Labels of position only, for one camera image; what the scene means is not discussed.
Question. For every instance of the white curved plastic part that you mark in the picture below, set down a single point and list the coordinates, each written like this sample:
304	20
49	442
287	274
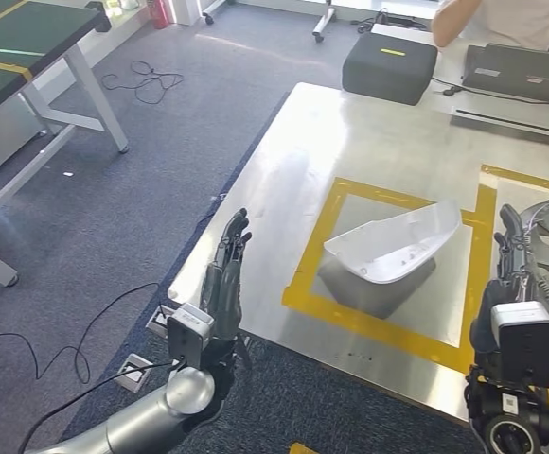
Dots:
398	244

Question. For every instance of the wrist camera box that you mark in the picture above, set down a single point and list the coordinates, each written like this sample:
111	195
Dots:
525	344
189	338

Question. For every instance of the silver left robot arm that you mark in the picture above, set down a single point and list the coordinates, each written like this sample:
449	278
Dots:
160	413

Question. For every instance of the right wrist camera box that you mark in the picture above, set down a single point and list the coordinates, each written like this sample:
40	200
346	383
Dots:
525	344

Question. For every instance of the metal floor outlet box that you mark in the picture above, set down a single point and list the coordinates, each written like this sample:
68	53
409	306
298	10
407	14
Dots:
132	374
158	323

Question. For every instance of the black fabric case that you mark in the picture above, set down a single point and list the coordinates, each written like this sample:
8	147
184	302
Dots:
388	69

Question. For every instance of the yellow workbench tape outline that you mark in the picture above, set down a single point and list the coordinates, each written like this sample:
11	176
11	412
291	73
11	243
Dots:
312	250

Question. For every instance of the person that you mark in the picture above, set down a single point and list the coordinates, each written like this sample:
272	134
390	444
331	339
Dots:
515	19

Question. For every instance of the green top white table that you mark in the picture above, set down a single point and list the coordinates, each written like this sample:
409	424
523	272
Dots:
19	44

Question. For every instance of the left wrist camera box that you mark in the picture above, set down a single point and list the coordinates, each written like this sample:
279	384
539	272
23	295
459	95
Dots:
189	338

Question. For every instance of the yellow floor tape outline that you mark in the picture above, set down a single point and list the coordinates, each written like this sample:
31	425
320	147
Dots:
302	448

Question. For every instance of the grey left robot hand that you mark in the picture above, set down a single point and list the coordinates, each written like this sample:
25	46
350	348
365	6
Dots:
227	294

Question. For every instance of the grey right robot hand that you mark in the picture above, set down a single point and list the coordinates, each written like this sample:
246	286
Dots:
513	275

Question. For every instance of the steel workbench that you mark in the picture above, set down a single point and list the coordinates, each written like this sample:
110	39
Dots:
279	188

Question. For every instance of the grey laptop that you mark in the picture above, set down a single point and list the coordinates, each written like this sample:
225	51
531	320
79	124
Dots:
520	75

